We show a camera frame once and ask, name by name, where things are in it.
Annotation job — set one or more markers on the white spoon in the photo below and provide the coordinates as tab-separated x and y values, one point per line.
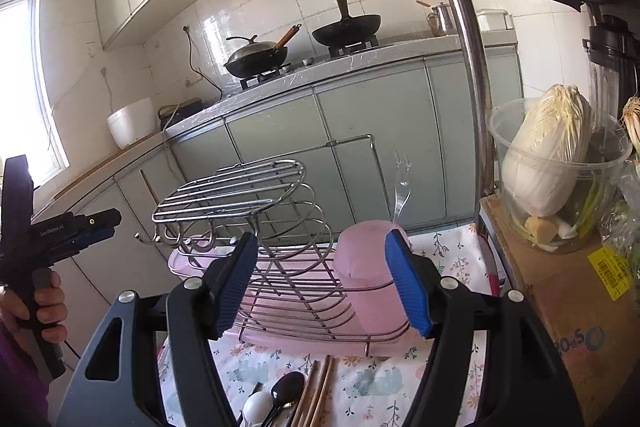
256	408

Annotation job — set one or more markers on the black blender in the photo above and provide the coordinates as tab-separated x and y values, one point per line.
613	55

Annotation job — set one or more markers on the metal wire dish rack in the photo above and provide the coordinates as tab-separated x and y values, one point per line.
271	198

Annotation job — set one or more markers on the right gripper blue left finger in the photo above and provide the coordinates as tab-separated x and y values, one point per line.
234	274

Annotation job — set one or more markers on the napa cabbage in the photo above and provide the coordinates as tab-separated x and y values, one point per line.
554	135

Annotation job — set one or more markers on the left hand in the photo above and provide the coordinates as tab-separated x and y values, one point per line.
51	311

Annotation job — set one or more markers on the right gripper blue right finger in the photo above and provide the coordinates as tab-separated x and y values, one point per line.
411	291

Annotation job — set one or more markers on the steel kettle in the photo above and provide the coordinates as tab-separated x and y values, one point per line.
440	19

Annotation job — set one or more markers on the clear plastic fork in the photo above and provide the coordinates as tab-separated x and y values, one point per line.
402	188

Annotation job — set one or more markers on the white rice cooker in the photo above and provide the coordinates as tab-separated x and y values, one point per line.
133	123

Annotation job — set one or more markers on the pink utensil cup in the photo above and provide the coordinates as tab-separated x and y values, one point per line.
360	265

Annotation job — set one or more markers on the cardboard box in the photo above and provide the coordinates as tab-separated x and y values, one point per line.
596	336

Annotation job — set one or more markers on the floral tablecloth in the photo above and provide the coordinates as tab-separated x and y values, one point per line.
364	391

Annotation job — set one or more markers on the green onions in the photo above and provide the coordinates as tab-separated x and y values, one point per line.
632	126

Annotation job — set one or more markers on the clear plastic tub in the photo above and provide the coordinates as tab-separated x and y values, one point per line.
566	230

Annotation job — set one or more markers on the black wok with lid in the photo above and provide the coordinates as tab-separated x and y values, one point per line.
257	57

